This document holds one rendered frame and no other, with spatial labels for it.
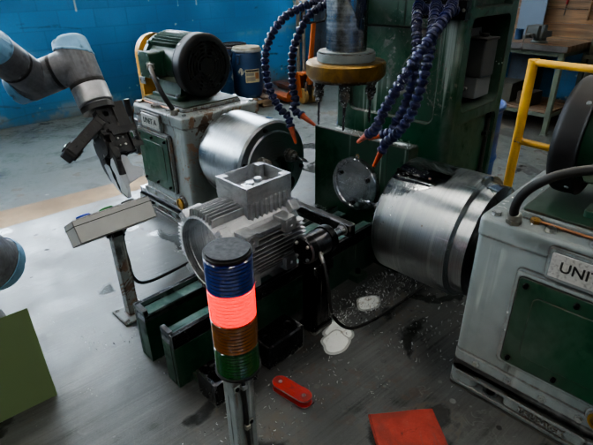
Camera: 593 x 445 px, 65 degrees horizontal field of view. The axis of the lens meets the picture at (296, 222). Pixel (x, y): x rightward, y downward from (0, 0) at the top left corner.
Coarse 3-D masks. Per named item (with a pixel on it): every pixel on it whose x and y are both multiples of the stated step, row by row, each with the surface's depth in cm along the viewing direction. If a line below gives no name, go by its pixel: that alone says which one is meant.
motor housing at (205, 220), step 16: (192, 208) 92; (208, 208) 91; (224, 208) 91; (240, 208) 92; (192, 224) 98; (208, 224) 89; (224, 224) 90; (240, 224) 91; (256, 224) 93; (272, 224) 94; (192, 240) 100; (208, 240) 103; (272, 240) 94; (288, 240) 96; (192, 256) 100; (256, 256) 91; (272, 256) 94
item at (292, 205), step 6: (294, 198) 98; (288, 204) 98; (294, 204) 98; (186, 210) 94; (288, 210) 98; (294, 210) 98; (180, 216) 95; (186, 216) 94; (222, 228) 87; (228, 228) 88; (216, 234) 87; (222, 234) 86; (228, 234) 87; (186, 264) 101; (192, 270) 100
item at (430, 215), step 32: (416, 160) 97; (384, 192) 93; (416, 192) 90; (448, 192) 86; (480, 192) 86; (512, 192) 91; (384, 224) 93; (416, 224) 88; (448, 224) 84; (384, 256) 96; (416, 256) 89; (448, 256) 85; (448, 288) 91
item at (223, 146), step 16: (240, 112) 133; (208, 128) 133; (224, 128) 128; (240, 128) 125; (256, 128) 122; (272, 128) 125; (208, 144) 129; (224, 144) 125; (240, 144) 122; (256, 144) 123; (272, 144) 126; (288, 144) 131; (208, 160) 130; (224, 160) 125; (240, 160) 121; (256, 160) 124; (272, 160) 128; (288, 160) 130; (208, 176) 133
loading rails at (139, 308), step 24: (360, 240) 121; (336, 264) 117; (360, 264) 125; (168, 288) 99; (192, 288) 100; (264, 288) 99; (288, 288) 105; (144, 312) 92; (168, 312) 96; (192, 312) 101; (264, 312) 102; (288, 312) 108; (144, 336) 96; (168, 336) 86; (192, 336) 89; (168, 360) 91; (192, 360) 91
